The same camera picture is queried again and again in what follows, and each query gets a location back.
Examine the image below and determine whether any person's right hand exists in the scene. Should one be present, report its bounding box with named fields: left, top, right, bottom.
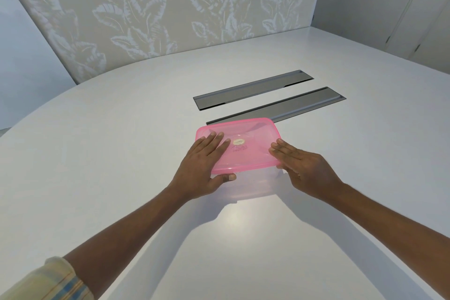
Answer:
left=269, top=138, right=345, bottom=203

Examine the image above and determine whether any person's left hand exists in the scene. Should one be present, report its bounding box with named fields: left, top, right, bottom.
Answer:
left=169, top=132, right=237, bottom=202

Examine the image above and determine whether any grey metal cable tray flap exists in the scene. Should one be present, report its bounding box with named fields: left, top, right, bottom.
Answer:
left=193, top=70, right=314, bottom=111
left=206, top=87, right=347, bottom=126

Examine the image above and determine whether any person's right forearm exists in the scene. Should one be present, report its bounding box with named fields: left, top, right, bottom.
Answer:
left=333, top=182, right=450, bottom=297

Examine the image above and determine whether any white double door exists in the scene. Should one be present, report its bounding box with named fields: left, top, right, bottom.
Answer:
left=311, top=0, right=434, bottom=51

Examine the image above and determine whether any plaid yellow shirt sleeve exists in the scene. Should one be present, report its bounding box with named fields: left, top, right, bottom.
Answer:
left=0, top=256, right=95, bottom=300

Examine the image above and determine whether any pink plastic container lid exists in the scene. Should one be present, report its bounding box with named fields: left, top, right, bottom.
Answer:
left=195, top=117, right=284, bottom=175

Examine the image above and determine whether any clear plastic food container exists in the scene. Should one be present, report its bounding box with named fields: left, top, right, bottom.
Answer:
left=211, top=164, right=282, bottom=203

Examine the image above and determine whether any person's left forearm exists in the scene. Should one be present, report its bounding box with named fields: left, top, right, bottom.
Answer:
left=63, top=184, right=192, bottom=300

